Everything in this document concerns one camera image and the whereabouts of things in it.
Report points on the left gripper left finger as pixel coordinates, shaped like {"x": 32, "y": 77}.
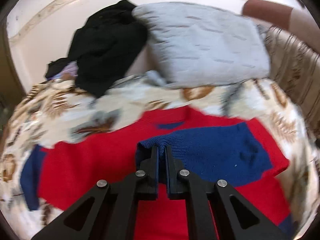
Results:
{"x": 107, "y": 211}

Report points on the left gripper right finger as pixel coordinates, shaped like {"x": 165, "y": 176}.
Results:
{"x": 216, "y": 210}

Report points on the red and blue sweater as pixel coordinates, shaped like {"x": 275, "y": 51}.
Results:
{"x": 241, "y": 152}

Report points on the black clothes pile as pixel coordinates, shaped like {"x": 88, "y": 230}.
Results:
{"x": 104, "y": 48}

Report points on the leaf pattern blanket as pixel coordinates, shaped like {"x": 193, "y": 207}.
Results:
{"x": 58, "y": 111}

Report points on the purple cloth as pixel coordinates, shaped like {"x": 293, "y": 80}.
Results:
{"x": 69, "y": 72}

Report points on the striped floral cushion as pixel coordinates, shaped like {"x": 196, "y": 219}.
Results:
{"x": 295, "y": 68}

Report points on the grey quilted pillow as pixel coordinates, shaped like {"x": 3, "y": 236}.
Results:
{"x": 197, "y": 45}

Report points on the brown beige sofa backrest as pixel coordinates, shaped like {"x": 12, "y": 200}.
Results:
{"x": 295, "y": 21}

